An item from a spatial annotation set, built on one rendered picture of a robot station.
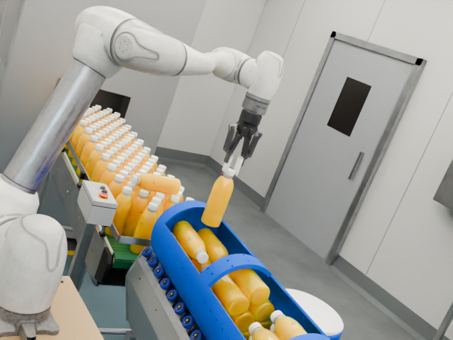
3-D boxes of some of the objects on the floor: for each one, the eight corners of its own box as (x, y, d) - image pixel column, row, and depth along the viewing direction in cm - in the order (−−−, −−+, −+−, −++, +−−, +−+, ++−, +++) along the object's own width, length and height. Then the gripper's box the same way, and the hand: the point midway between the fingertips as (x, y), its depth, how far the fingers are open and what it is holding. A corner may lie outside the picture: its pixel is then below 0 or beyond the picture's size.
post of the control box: (26, 413, 240) (89, 215, 216) (25, 406, 244) (87, 210, 219) (35, 412, 242) (98, 216, 218) (34, 405, 246) (96, 212, 221)
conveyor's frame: (46, 437, 232) (106, 256, 210) (12, 247, 367) (46, 125, 345) (147, 430, 257) (212, 267, 235) (81, 253, 392) (117, 140, 370)
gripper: (237, 108, 180) (214, 173, 186) (276, 120, 189) (253, 181, 195) (228, 102, 186) (205, 164, 192) (266, 114, 195) (243, 173, 201)
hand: (232, 164), depth 193 cm, fingers closed on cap, 4 cm apart
